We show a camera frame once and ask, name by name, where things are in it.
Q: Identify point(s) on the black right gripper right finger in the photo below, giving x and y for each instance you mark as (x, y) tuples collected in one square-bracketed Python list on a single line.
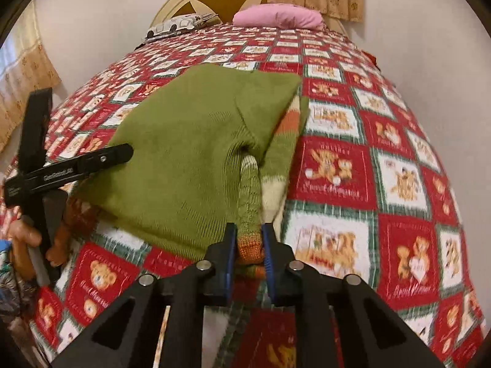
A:
[(340, 322)]

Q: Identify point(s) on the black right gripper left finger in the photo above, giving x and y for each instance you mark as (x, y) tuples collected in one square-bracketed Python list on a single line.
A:
[(158, 322)]

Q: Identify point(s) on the green orange cream striped sweater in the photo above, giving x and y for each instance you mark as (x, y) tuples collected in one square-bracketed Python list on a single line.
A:
[(213, 146)]

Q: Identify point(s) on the person's left hand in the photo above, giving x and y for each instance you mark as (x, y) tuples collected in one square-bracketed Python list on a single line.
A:
[(79, 218)]

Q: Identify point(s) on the beige side window curtain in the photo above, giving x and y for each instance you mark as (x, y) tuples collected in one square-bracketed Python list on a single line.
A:
[(25, 67)]

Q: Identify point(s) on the red patchwork teddy bedspread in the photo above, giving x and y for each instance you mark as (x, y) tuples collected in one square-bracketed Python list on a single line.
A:
[(367, 195)]

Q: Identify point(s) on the white car-print pillow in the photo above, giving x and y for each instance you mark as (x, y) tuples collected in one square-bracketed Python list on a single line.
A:
[(178, 25)]

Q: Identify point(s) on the red items beside bed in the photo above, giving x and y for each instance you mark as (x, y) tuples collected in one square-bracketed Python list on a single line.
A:
[(370, 59)]

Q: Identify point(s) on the pink pillow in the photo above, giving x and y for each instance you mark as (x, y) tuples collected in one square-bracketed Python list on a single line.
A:
[(279, 15)]

